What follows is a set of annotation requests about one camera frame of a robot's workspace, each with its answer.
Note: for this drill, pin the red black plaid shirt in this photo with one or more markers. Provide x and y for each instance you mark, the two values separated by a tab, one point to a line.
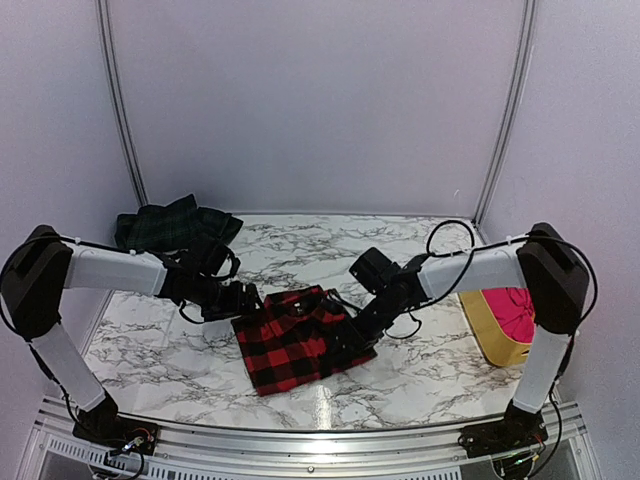
297	337

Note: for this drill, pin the yellow laundry basket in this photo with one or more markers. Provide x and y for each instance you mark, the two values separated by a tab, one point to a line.
497	349

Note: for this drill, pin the left corner wall post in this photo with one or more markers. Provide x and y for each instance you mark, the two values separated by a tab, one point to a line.
116	93

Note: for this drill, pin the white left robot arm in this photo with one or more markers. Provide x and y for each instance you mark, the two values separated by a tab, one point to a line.
48	271

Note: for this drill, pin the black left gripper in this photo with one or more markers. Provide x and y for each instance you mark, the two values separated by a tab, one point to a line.
236	307

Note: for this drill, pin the pink garment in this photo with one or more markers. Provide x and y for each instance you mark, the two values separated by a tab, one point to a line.
513	310

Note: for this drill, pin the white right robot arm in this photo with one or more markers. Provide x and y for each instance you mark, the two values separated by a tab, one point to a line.
558	276

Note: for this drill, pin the dark green plaid garment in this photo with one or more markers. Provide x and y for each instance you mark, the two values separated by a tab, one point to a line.
174	226

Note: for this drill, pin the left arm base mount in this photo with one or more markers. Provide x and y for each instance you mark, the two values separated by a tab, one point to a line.
125	435

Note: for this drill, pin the aluminium front rail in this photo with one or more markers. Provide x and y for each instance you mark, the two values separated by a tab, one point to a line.
184	451

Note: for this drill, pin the corner wall post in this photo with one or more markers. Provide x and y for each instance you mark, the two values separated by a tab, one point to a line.
522	60
116	93

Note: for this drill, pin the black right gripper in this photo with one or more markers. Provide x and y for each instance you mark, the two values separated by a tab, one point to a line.
364	338

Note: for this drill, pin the right corner wall post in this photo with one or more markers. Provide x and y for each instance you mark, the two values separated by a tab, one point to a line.
522	60

